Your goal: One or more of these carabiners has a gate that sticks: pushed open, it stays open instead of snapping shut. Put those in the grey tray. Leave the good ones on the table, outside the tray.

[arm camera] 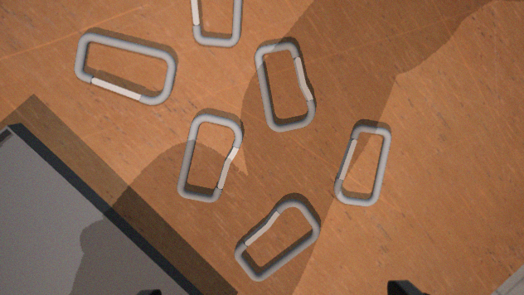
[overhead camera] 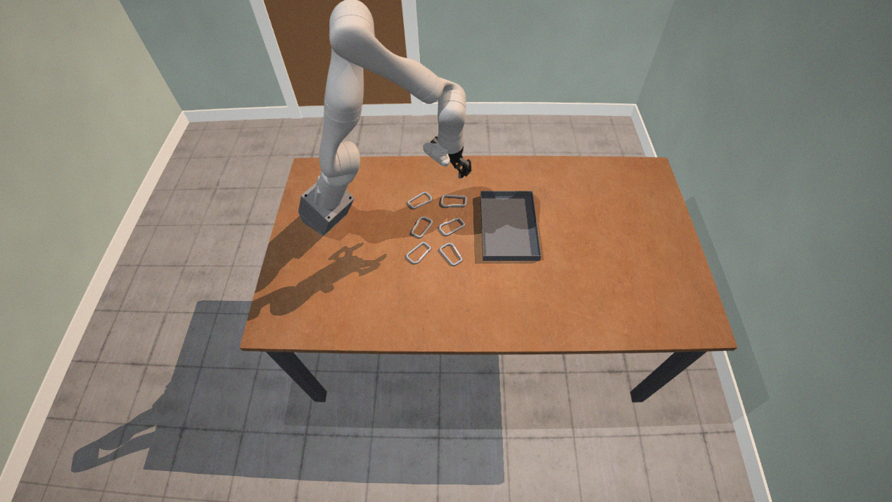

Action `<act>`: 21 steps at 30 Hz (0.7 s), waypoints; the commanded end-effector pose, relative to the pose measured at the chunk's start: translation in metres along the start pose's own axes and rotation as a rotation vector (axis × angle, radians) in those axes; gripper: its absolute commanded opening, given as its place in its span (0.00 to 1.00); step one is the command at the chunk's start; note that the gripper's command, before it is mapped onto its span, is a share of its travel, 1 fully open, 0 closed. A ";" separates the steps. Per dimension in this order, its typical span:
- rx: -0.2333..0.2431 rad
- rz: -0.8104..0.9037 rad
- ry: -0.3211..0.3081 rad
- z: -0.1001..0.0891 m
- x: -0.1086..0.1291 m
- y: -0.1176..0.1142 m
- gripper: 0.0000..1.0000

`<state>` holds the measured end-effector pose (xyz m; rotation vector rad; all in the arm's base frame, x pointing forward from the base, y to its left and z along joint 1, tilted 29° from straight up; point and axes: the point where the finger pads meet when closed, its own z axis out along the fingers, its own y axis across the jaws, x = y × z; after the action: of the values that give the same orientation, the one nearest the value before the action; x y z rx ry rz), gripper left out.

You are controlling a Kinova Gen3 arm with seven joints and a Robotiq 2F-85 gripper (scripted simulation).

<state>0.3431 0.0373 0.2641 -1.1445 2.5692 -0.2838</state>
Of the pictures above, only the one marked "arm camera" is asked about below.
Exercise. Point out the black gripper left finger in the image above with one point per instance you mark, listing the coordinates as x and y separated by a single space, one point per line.
150 292

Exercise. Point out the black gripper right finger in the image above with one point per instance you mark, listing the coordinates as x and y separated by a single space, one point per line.
402 287

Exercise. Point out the grey tray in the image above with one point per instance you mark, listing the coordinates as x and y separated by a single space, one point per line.
53 241

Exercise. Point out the grey carabiner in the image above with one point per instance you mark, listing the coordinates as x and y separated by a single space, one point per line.
380 170
129 46
215 41
265 226
282 46
189 151

